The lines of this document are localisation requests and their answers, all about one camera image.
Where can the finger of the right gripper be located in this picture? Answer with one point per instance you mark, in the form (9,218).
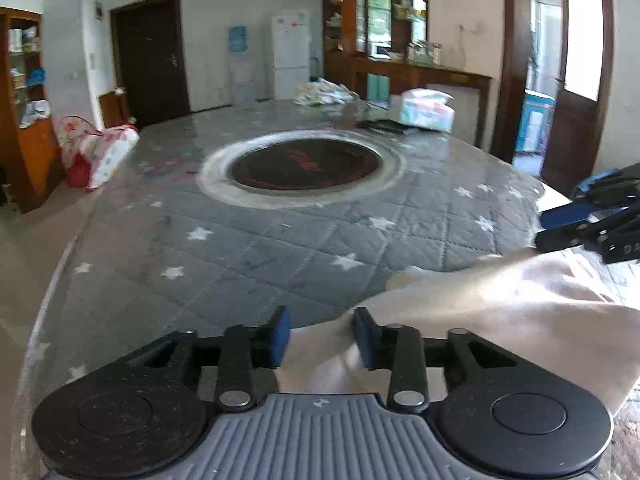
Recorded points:
(574,212)
(565,237)

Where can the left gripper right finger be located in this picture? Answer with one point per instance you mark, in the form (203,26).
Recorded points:
(400,350)

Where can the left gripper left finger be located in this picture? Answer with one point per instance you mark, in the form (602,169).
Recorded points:
(243,350)

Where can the cream white garment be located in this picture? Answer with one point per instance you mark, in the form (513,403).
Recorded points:
(565,311)

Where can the brown door with window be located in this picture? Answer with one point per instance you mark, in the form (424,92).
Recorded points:
(584,88)

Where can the tissue pack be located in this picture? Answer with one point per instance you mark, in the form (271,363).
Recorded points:
(422,108)

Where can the round induction cooktop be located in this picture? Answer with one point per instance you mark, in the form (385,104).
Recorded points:
(300,168)

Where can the polka dot play tent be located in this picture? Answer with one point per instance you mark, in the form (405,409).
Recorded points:
(91,156)

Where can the crumpled patterned cloth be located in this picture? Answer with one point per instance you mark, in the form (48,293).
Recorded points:
(323,93)

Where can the wooden shelf cabinet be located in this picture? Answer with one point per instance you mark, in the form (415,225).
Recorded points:
(31,164)

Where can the water dispenser with blue bottle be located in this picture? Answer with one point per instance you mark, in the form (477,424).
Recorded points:
(240,66)

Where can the wooden sideboard shelf unit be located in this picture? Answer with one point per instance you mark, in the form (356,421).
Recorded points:
(349,59)

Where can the white refrigerator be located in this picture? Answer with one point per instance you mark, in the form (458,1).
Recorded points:
(288,46)

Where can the dark wooden door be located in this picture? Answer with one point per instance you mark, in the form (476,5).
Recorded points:
(149,61)

